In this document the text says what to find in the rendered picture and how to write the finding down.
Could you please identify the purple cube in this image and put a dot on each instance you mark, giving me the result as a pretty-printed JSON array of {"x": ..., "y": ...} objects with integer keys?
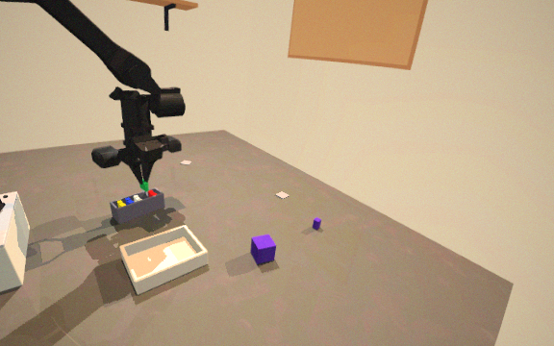
[{"x": 262, "y": 248}]

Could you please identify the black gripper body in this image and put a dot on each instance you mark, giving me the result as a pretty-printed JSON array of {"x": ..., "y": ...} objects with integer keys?
[{"x": 107, "y": 156}]

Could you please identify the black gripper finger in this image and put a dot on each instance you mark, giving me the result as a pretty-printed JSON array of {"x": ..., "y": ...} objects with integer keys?
[
  {"x": 146, "y": 169},
  {"x": 135, "y": 167}
]

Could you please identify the green fuse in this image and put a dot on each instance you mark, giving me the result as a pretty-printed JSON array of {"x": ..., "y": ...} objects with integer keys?
[{"x": 144, "y": 186}]

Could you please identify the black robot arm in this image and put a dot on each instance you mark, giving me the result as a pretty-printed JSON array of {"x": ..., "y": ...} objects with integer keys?
[{"x": 130, "y": 71}]

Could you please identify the small purple block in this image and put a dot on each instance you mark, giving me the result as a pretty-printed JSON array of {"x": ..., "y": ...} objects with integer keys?
[{"x": 317, "y": 223}]

